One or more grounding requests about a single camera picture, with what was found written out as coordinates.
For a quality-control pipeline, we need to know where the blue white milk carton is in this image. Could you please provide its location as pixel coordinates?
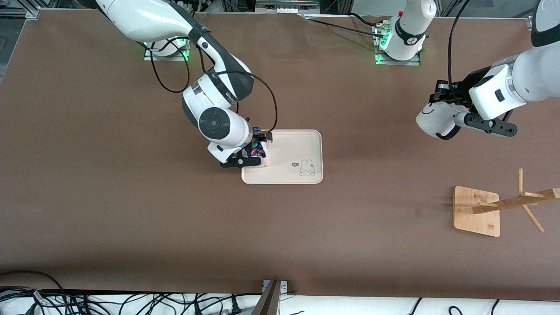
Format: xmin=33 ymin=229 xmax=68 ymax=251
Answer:
xmin=244 ymin=126 xmax=269 ymax=168

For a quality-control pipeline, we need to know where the white smiley face cup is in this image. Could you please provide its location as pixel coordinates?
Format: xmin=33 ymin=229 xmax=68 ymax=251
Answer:
xmin=416 ymin=100 xmax=461 ymax=140

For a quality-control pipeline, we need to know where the beige rabbit print tray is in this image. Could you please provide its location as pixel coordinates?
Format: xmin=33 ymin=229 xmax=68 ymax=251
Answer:
xmin=241 ymin=129 xmax=324 ymax=185

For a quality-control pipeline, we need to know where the wooden cup stand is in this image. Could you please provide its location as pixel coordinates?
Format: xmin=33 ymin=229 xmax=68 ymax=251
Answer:
xmin=453 ymin=168 xmax=560 ymax=238

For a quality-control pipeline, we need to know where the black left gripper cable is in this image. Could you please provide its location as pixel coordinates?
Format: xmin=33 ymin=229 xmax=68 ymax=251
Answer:
xmin=447 ymin=0 xmax=471 ymax=106

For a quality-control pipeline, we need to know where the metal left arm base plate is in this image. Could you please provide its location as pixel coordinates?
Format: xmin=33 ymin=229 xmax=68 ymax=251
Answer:
xmin=373 ymin=24 xmax=421 ymax=66

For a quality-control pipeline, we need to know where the thin black looping arm cable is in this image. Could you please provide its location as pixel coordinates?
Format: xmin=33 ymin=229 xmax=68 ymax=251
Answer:
xmin=150 ymin=42 xmax=191 ymax=93

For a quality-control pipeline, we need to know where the short black table cable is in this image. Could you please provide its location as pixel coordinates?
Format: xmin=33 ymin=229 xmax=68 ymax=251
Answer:
xmin=348 ymin=12 xmax=390 ymax=28

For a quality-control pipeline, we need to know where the long black table cable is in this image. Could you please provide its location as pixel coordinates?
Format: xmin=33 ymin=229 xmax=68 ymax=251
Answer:
xmin=306 ymin=19 xmax=386 ymax=36

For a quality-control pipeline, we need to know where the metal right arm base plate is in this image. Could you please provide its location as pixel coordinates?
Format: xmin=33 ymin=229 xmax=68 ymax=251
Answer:
xmin=143 ymin=42 xmax=191 ymax=62

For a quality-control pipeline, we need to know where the grey metal post bracket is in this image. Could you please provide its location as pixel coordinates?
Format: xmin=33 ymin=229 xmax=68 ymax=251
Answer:
xmin=252 ymin=280 xmax=288 ymax=315

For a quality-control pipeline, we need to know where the black arc cable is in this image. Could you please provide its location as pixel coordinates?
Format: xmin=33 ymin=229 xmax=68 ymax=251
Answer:
xmin=0 ymin=270 xmax=66 ymax=298

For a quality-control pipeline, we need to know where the aluminium frame bar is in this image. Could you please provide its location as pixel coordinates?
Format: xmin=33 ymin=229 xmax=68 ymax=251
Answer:
xmin=0 ymin=7 xmax=41 ymax=20

